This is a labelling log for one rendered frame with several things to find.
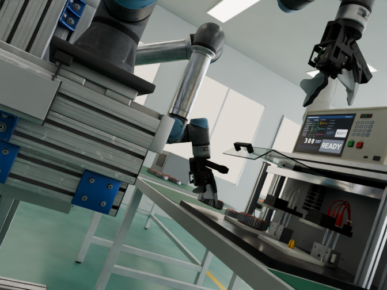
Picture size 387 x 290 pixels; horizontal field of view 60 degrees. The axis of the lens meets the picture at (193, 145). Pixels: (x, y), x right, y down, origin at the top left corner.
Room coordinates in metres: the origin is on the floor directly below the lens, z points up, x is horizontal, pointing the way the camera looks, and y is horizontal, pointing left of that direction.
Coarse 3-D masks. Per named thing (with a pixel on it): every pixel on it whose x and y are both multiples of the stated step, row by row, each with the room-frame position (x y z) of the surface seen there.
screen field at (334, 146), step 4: (324, 140) 1.26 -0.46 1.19; (328, 140) 1.24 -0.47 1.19; (332, 140) 1.22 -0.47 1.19; (336, 140) 1.20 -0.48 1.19; (340, 140) 1.18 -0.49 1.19; (324, 144) 1.25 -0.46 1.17; (328, 144) 1.23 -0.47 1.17; (332, 144) 1.21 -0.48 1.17; (336, 144) 1.19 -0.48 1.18; (340, 144) 1.18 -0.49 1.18; (320, 148) 1.26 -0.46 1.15; (324, 148) 1.24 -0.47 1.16; (328, 148) 1.22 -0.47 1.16; (332, 148) 1.21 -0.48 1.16; (336, 148) 1.19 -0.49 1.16; (340, 148) 1.17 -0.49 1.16; (332, 152) 1.20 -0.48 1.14; (336, 152) 1.18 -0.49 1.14
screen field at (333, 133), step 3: (327, 129) 1.26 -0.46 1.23; (330, 129) 1.25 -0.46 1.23; (333, 129) 1.23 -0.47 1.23; (336, 129) 1.22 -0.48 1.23; (339, 129) 1.20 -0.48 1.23; (342, 129) 1.19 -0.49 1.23; (345, 129) 1.18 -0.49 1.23; (327, 132) 1.26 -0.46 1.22; (330, 132) 1.24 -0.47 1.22; (333, 132) 1.23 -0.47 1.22; (336, 132) 1.21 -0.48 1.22; (339, 132) 1.20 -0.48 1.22; (342, 132) 1.19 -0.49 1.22; (345, 132) 1.18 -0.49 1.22; (324, 135) 1.26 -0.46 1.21; (327, 135) 1.25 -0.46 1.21; (330, 135) 1.24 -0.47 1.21; (333, 135) 1.22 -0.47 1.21; (336, 135) 1.21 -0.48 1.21; (339, 135) 1.20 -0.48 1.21; (342, 135) 1.18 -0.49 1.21; (345, 135) 1.17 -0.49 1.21
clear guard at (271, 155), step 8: (224, 152) 1.33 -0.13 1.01; (232, 152) 1.29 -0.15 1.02; (240, 152) 1.25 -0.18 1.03; (256, 152) 1.17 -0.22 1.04; (264, 152) 1.14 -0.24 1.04; (272, 152) 1.18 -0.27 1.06; (272, 160) 1.38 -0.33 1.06; (280, 160) 1.29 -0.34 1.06; (288, 160) 1.21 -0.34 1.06; (296, 168) 1.34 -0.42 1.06; (304, 168) 1.26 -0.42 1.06; (312, 168) 1.21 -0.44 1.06
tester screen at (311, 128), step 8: (312, 120) 1.36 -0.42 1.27; (320, 120) 1.31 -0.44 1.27; (328, 120) 1.27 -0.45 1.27; (336, 120) 1.23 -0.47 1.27; (344, 120) 1.20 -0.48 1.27; (304, 128) 1.38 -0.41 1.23; (312, 128) 1.34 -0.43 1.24; (320, 128) 1.30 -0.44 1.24; (328, 128) 1.26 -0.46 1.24; (336, 128) 1.22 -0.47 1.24; (344, 128) 1.18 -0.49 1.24; (304, 136) 1.37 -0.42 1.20; (312, 136) 1.32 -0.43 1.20; (320, 136) 1.28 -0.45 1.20; (328, 136) 1.24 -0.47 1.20; (304, 144) 1.35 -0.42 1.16; (312, 144) 1.31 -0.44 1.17; (320, 144) 1.27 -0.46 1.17; (320, 152) 1.25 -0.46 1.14; (328, 152) 1.22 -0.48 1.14
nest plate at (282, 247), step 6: (264, 240) 1.06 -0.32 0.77; (270, 240) 1.05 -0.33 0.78; (276, 246) 1.00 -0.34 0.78; (282, 246) 1.01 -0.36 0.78; (282, 252) 0.98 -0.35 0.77; (288, 252) 0.96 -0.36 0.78; (294, 252) 0.98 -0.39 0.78; (300, 252) 1.04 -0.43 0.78; (300, 258) 0.98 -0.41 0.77; (306, 258) 0.99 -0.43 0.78; (312, 258) 1.00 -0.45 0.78; (318, 264) 1.00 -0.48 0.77; (324, 264) 1.01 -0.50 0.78
